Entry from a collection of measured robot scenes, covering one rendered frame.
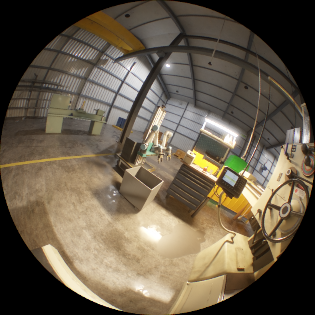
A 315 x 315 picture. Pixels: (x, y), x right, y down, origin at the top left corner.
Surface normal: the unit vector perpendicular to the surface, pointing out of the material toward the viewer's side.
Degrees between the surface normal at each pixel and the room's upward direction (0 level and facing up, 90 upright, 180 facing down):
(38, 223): 0
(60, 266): 0
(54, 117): 90
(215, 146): 90
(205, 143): 90
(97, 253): 0
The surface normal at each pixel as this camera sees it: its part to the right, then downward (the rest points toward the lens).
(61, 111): 0.80, 0.48
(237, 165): -0.40, 0.00
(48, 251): 0.40, -0.87
